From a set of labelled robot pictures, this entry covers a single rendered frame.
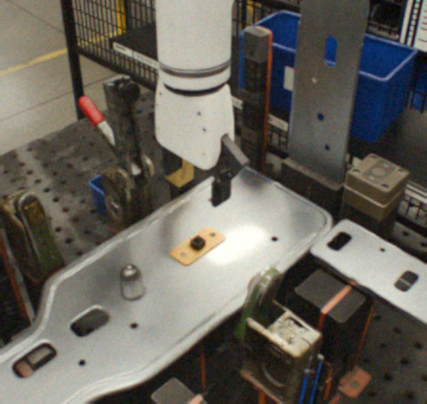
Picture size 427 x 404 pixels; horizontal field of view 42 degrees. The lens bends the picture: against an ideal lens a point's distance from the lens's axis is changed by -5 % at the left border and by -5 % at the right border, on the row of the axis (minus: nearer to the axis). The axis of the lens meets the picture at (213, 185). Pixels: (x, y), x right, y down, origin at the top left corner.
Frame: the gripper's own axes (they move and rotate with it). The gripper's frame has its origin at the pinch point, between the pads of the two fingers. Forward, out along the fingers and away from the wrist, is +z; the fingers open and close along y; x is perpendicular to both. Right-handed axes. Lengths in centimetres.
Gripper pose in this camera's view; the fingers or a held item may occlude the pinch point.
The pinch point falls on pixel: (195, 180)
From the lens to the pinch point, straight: 76.8
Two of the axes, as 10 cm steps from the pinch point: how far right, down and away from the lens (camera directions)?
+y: 7.1, 4.4, -5.5
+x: 7.0, -4.4, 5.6
